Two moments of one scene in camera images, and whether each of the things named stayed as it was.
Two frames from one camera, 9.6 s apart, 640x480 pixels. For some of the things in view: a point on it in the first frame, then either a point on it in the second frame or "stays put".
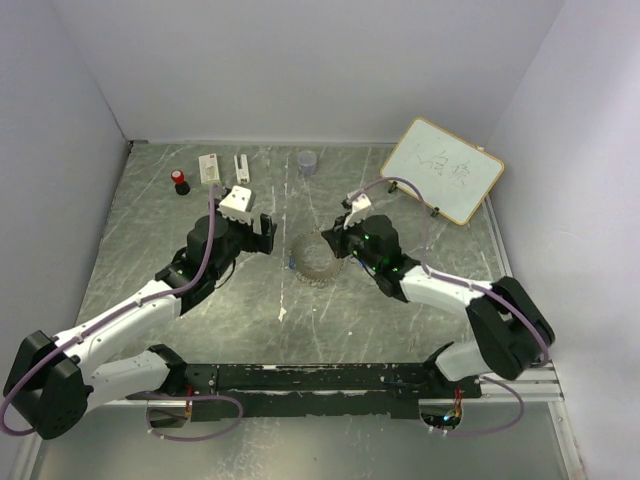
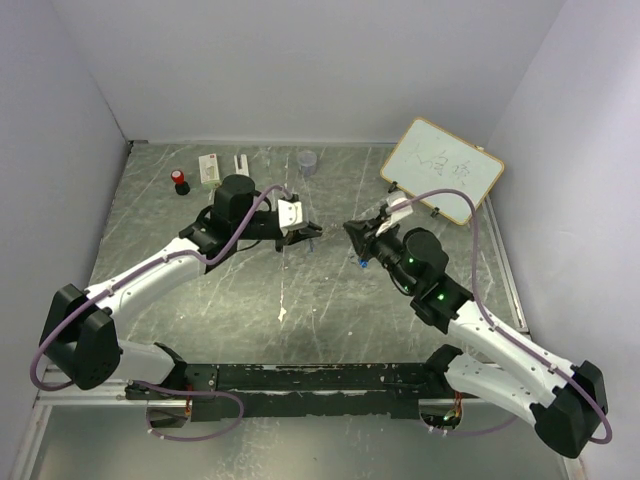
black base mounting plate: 243,391 stays put
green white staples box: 208,168 stays put
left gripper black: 262,242 to 303,233
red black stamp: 181,186 stays put
